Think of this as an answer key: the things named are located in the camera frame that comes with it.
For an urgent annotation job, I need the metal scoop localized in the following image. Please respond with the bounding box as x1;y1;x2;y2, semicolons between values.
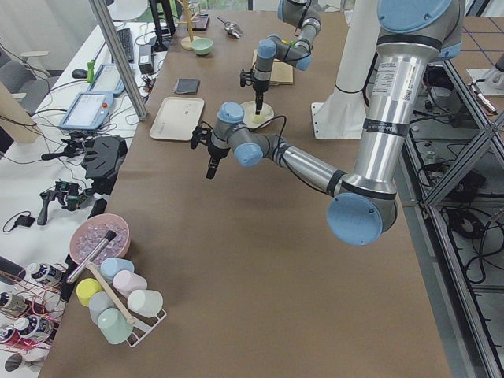
217;16;243;39

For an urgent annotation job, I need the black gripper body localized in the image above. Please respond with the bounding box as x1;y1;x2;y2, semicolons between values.
239;69;270;94
190;121;229;160

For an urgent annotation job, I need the grey cup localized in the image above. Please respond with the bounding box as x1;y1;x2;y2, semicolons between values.
88;291;116;324

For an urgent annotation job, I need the black tray with glasses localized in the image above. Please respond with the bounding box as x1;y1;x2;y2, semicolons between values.
191;14;209;32

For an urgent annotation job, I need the folded grey cloth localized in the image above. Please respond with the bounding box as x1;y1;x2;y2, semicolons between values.
174;78;200;95

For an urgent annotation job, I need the bottle rack with bottles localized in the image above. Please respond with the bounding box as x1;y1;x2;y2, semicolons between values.
1;258;66;354

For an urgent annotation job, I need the mint green bowl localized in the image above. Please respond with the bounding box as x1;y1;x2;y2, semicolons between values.
191;38;213;56

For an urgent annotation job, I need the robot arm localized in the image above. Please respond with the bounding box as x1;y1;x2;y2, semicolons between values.
191;1;465;246
240;0;321;116

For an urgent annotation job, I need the cream rectangular tray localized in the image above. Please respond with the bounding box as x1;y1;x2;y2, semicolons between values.
149;97;205;142

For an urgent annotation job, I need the cream round plate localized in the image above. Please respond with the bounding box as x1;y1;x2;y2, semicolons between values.
240;101;275;129

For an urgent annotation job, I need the white camera post with base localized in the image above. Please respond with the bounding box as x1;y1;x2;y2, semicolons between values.
312;1;380;139

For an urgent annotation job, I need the wooden cutting board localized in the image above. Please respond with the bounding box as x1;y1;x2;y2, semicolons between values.
252;49;294;86

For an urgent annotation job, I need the wooden cup stand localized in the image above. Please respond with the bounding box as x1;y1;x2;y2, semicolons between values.
177;0;200;50

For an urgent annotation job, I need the pink cup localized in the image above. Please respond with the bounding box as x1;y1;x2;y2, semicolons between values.
113;269;147;298

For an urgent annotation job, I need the aluminium frame post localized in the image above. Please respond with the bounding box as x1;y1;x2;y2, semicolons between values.
89;0;147;121

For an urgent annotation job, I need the light green cup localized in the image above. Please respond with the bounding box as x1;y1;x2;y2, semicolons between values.
128;290;164;317

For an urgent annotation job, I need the mint cup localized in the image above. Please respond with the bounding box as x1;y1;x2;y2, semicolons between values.
97;308;133;345

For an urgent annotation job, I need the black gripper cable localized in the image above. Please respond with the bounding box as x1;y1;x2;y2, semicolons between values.
251;114;288;150

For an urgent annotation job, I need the blue teach pendant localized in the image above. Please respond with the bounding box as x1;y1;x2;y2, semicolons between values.
58;91;114;131
88;64;124;97

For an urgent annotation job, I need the metal muddler stick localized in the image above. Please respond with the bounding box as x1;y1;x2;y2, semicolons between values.
66;231;117;284

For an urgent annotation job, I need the yellow cup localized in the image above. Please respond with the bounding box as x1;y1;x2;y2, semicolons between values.
76;278;102;307

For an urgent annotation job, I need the pink bowl with ice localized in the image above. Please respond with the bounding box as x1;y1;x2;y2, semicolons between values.
69;213;130;265

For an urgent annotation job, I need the white wire cup rack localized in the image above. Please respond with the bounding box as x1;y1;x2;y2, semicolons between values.
126;309;168;348

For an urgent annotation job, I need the light blue cup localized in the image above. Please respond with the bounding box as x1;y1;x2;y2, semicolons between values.
100;258;135;282

